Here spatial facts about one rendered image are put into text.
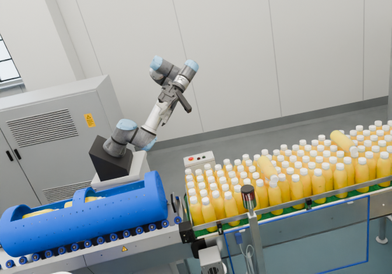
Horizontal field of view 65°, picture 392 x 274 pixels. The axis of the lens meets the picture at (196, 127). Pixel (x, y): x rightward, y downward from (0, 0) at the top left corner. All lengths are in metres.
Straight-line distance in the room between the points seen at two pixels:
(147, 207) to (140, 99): 2.84
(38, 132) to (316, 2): 3.53
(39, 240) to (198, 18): 3.10
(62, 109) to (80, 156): 0.54
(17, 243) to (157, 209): 0.76
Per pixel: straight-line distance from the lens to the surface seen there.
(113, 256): 1.98
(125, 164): 2.05
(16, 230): 1.98
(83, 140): 3.38
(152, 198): 1.72
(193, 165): 2.05
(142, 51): 4.23
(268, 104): 4.52
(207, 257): 1.75
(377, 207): 2.07
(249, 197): 1.46
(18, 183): 3.96
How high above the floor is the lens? 2.15
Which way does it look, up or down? 25 degrees down
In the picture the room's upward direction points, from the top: 14 degrees counter-clockwise
